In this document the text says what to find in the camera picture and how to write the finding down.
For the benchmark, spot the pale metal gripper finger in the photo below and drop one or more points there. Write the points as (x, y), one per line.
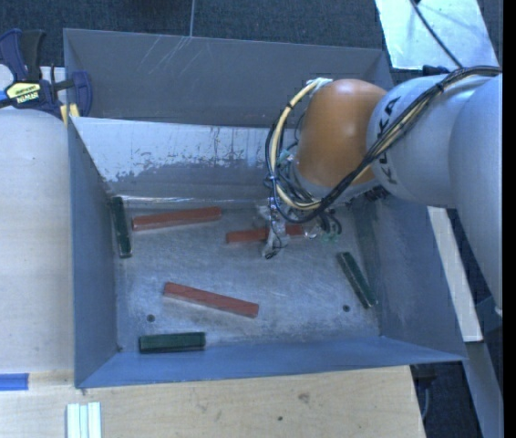
(270, 251)

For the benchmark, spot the red-brown flat block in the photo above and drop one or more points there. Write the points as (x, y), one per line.
(245, 235)
(176, 217)
(211, 300)

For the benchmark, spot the dark green flat block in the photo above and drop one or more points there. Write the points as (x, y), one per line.
(356, 280)
(121, 226)
(172, 342)

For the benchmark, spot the grey metal bin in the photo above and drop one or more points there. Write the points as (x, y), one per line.
(221, 85)

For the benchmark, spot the pale wood flat board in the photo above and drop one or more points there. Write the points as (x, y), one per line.
(25, 244)

